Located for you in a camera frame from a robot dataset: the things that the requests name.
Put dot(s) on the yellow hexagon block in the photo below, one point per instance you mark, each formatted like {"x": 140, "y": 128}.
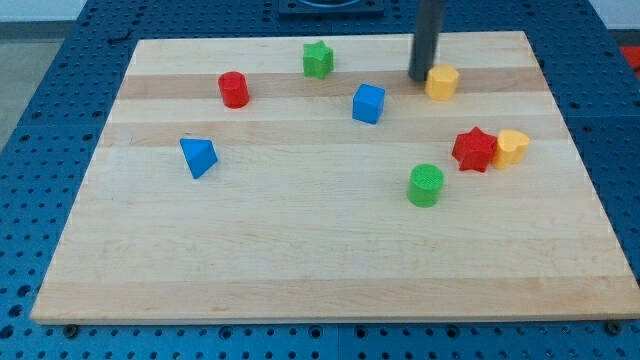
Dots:
{"x": 442, "y": 81}

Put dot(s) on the wooden board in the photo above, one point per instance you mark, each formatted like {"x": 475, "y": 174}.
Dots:
{"x": 305, "y": 218}

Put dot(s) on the blue cube block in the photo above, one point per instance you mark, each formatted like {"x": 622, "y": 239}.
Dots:
{"x": 368, "y": 104}

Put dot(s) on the green cylinder block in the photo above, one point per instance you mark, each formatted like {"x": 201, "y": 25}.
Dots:
{"x": 425, "y": 184}

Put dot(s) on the blue triangular prism block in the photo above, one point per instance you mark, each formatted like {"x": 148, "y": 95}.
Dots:
{"x": 199, "y": 154}

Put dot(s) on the green star block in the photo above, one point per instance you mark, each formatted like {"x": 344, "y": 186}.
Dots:
{"x": 317, "y": 60}

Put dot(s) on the red cylinder block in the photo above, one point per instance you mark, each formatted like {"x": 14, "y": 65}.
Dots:
{"x": 233, "y": 89}

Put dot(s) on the red star block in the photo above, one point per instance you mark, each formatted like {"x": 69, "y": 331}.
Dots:
{"x": 474, "y": 150}

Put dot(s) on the yellow heart block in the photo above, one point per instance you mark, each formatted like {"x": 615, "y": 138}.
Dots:
{"x": 511, "y": 148}

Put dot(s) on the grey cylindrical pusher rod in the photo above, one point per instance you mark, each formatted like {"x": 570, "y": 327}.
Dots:
{"x": 428, "y": 23}

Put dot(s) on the red object at edge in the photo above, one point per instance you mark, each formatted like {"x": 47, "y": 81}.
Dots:
{"x": 632, "y": 56}

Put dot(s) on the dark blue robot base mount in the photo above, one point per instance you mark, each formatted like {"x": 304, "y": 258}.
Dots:
{"x": 330, "y": 9}

